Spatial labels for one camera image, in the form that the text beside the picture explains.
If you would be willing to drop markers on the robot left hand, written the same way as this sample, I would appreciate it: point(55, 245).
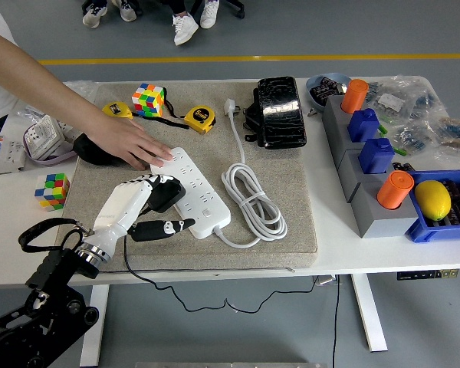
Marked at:
point(119, 207)

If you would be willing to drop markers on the person's left hand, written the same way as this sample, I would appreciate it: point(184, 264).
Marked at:
point(122, 140)

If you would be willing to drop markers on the black plug adapter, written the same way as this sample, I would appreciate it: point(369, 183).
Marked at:
point(168, 195)

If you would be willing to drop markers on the white power strip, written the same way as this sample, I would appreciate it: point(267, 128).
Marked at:
point(203, 199)

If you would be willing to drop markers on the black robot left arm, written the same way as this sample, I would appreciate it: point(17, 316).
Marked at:
point(42, 306)

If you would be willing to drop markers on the person's left forearm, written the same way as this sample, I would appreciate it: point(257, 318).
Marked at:
point(42, 88)

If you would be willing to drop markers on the small yellow tape measure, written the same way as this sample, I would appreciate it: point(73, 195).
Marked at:
point(115, 109)

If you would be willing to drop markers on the large colourful puzzle cube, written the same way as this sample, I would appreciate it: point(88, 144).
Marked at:
point(147, 99)

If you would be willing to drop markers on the white socket panel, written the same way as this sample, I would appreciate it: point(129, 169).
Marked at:
point(67, 131)
point(42, 138)

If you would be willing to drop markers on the plastic bag of metal screws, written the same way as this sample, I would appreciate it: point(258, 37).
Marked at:
point(80, 90)

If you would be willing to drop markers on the small colourful puzzle cube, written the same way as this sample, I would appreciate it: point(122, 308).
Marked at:
point(50, 191)

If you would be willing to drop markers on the yellow tape measure marked 5m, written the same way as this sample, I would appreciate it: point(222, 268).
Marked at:
point(199, 119)

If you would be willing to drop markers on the white circuit breaker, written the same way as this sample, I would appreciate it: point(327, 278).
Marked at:
point(4, 153)

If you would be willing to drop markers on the white table leg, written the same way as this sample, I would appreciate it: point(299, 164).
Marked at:
point(94, 326)
point(370, 314)

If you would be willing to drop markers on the white grey sneaker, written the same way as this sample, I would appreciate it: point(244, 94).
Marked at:
point(125, 11)
point(94, 16)

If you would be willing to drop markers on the person's leg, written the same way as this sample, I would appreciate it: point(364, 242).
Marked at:
point(174, 7)

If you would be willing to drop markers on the glossy black case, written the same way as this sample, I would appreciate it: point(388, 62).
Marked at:
point(281, 111)

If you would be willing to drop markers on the grey-brown mat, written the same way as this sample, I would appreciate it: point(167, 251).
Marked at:
point(283, 191)

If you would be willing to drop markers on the black chair base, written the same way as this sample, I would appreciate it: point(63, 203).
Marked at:
point(235, 9)

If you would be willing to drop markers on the small metal clip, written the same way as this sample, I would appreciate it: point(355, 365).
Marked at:
point(311, 112)

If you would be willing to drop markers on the blue bowl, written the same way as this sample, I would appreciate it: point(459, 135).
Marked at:
point(314, 82)

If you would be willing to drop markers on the black components pile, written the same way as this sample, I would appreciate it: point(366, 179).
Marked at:
point(324, 90)

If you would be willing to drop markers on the grey holder block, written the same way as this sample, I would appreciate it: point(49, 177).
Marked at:
point(372, 222)
point(349, 166)
point(331, 111)
point(339, 140)

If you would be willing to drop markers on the orange cylinder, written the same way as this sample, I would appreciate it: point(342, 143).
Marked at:
point(393, 189)
point(354, 96)

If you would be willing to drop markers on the blue block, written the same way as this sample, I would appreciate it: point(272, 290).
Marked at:
point(362, 124)
point(375, 155)

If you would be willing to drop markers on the green plastic piece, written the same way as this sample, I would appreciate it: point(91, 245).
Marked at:
point(399, 151)
point(382, 129)

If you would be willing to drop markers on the plastic bag with white label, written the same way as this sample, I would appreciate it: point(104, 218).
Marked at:
point(391, 101)

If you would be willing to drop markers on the plastic bag of blue resistors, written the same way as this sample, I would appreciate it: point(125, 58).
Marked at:
point(414, 138)

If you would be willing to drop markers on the blue plastic bin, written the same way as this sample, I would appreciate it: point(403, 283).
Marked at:
point(425, 234)

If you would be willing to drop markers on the yellow lemon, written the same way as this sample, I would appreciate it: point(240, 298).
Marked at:
point(432, 200)

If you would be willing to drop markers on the black table control panel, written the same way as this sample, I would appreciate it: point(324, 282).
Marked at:
point(425, 275)

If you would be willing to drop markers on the plastic bag of brown resistors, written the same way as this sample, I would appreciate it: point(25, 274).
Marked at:
point(454, 132)

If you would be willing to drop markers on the grey metal bracket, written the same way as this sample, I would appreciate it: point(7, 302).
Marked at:
point(327, 280)

